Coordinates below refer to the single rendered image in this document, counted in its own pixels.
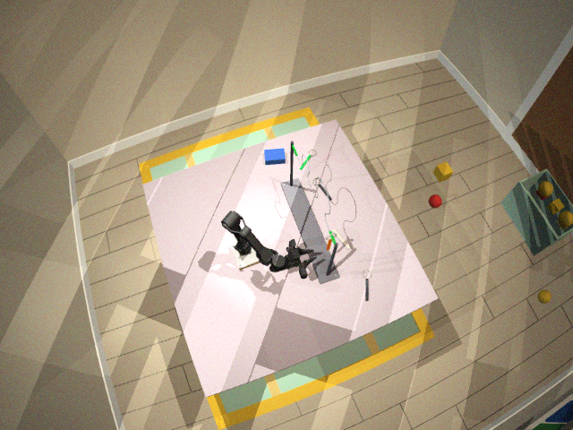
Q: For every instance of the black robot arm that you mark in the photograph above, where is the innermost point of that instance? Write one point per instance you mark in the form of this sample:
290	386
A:
246	241

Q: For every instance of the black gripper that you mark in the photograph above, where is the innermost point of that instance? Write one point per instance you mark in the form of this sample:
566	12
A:
302	265

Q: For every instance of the blue rectangular block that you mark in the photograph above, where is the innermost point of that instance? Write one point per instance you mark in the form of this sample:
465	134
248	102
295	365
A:
274	156

